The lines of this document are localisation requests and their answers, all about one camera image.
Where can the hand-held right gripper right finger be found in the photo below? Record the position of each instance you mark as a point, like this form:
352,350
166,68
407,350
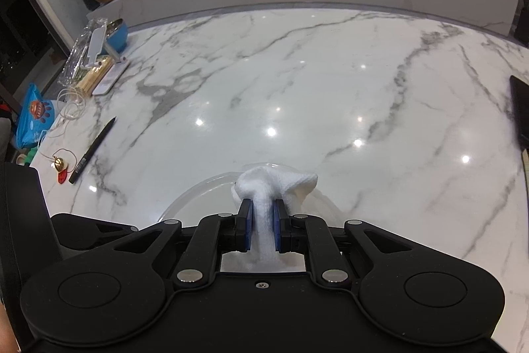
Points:
279,227

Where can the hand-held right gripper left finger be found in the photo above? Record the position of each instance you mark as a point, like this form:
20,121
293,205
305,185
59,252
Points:
247,225

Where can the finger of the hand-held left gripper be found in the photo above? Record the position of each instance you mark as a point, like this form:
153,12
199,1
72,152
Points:
82,231

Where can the white paper towel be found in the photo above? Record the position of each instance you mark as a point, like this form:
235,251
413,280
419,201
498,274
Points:
268,183

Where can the clear glass bowl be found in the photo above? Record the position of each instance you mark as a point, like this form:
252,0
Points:
198,194

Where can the person's left forearm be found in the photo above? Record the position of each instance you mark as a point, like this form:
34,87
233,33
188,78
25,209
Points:
7,330

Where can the blue metal bowl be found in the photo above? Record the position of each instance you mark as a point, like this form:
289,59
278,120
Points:
116,35

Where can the black chair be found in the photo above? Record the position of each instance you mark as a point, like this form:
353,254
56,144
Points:
24,237

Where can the black pen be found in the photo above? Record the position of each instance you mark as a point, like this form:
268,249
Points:
91,151

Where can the blue snack bag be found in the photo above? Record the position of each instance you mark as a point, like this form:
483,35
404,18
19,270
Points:
35,117

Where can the bundle of wooden chopsticks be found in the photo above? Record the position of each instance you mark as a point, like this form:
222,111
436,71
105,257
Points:
94,76

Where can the clear plastic bag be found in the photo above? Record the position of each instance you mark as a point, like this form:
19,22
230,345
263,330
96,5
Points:
78,51

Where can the white phone stand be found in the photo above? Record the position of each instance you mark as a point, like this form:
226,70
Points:
96,43

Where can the black laptop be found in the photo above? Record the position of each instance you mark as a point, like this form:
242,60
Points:
520,113

